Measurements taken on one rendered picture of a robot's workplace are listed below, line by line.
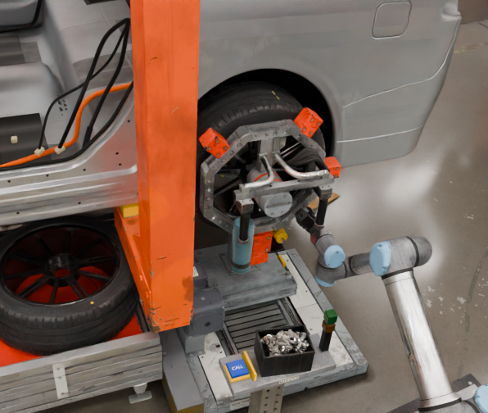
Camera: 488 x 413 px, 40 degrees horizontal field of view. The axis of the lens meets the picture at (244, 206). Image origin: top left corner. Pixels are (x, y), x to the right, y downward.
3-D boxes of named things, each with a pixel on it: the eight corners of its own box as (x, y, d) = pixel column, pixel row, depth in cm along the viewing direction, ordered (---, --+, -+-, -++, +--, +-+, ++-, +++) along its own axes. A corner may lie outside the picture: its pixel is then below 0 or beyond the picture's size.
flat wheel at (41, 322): (97, 233, 336) (92, 197, 322) (167, 314, 297) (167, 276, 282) (-34, 286, 302) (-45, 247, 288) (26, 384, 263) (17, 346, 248)
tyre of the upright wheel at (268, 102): (330, 129, 318) (244, 50, 274) (353, 156, 301) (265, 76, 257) (234, 223, 332) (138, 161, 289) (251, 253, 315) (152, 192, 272)
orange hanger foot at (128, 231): (149, 218, 309) (147, 156, 288) (182, 297, 272) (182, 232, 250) (114, 224, 304) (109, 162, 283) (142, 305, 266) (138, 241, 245)
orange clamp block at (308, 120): (302, 129, 279) (316, 111, 276) (310, 138, 274) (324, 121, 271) (291, 122, 275) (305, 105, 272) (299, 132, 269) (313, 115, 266)
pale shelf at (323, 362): (317, 337, 273) (318, 332, 271) (336, 369, 260) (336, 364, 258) (218, 363, 259) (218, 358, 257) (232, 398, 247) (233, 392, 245)
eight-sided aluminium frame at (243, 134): (309, 214, 310) (325, 113, 277) (314, 223, 306) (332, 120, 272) (197, 236, 293) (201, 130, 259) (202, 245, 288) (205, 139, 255)
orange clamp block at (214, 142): (224, 138, 267) (210, 126, 261) (231, 147, 262) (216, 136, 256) (212, 149, 269) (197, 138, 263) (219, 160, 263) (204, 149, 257)
